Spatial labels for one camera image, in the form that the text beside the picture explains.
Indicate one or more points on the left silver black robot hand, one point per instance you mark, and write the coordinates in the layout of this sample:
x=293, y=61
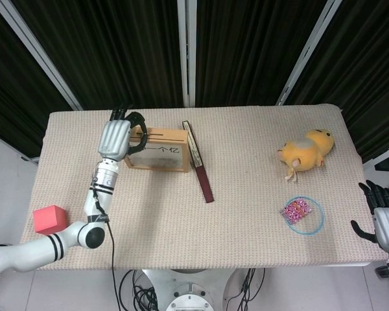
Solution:
x=115, y=139

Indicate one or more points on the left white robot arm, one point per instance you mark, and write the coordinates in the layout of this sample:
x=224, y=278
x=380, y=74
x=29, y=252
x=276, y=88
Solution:
x=102, y=194

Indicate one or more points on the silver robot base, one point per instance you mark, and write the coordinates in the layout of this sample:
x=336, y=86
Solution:
x=189, y=291

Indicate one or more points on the wooden framed money box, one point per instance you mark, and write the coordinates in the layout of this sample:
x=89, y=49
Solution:
x=159, y=155

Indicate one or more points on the white table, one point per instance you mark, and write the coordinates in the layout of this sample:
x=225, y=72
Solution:
x=376, y=263

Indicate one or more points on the black curtain panel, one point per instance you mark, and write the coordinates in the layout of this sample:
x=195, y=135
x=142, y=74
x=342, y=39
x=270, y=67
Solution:
x=6, y=84
x=246, y=52
x=116, y=55
x=369, y=64

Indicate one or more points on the dark red folded fan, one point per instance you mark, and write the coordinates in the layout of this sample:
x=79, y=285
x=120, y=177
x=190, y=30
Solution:
x=201, y=171

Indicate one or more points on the purple patterned packet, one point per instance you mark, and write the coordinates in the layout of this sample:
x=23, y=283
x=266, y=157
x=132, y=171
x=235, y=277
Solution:
x=296, y=211

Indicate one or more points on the red cube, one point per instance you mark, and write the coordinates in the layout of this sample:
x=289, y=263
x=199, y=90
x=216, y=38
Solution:
x=47, y=218

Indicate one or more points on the yellow plush toy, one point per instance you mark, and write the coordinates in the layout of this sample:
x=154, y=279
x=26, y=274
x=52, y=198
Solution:
x=308, y=152

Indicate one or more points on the beige woven tablecloth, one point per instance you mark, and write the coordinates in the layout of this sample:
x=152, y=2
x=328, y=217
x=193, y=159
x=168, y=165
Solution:
x=240, y=194

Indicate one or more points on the white metal frame post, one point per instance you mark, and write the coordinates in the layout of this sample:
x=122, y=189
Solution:
x=306, y=55
x=187, y=52
x=42, y=55

